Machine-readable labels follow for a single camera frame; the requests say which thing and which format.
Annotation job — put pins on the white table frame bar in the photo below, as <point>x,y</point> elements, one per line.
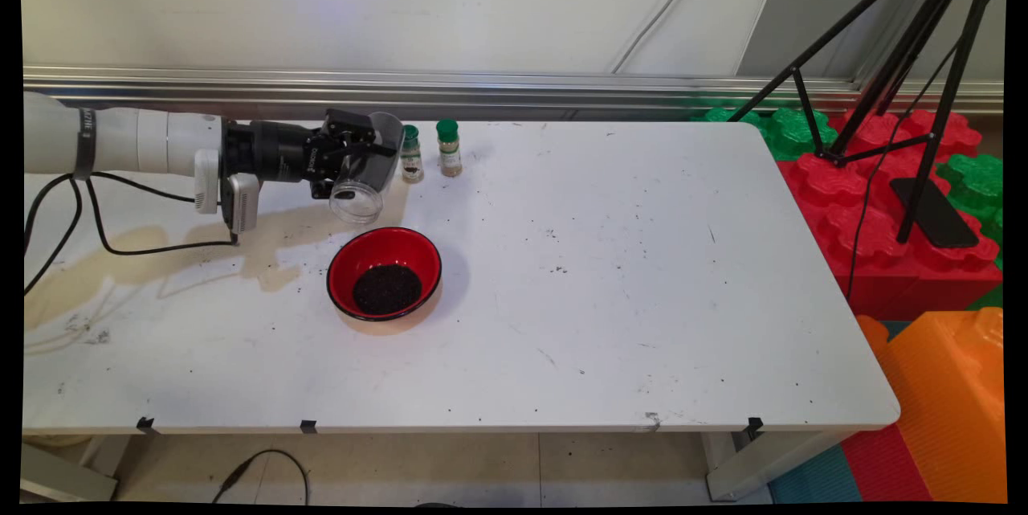
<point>56,479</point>

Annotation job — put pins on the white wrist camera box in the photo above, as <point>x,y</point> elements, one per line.
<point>243,202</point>

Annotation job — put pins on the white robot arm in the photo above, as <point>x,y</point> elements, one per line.
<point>144,141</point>

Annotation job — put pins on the black seeds pile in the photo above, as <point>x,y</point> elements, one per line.
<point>387,290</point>

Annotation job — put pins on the black tape clip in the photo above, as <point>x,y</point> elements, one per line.
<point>754,427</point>
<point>308,426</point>
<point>146,424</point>

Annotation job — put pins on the red foam brick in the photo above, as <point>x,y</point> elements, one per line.
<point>883,282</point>

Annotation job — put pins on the green foam brick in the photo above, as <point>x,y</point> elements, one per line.
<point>976,181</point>
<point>791,133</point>

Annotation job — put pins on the orange foam brick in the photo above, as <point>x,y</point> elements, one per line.
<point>948,402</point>

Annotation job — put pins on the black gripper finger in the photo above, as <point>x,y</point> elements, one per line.
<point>325,187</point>
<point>349,128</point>

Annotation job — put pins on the black flat slab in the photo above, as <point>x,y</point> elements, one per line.
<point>936,218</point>

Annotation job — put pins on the red floor mat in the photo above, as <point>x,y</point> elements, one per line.
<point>883,467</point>

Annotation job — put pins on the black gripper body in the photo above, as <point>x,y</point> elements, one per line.
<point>273,152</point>

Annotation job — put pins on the teal floor mat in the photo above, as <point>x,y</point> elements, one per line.
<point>819,483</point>

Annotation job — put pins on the green-capped tan spice bottle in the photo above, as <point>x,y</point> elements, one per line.
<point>450,155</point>

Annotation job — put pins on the red bowl with black rim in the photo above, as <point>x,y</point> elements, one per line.
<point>353,254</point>

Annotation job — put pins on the green-capped dark spice bottle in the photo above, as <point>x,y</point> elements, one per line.
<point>413,168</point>

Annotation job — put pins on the clear jar with black seeds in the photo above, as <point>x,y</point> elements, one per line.
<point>377,173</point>

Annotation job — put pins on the aluminium rail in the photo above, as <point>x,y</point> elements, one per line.
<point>482,89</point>

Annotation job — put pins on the large black tripod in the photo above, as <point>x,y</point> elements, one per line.
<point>932,144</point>

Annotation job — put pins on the white table leg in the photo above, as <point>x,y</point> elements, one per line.
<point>747,471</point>

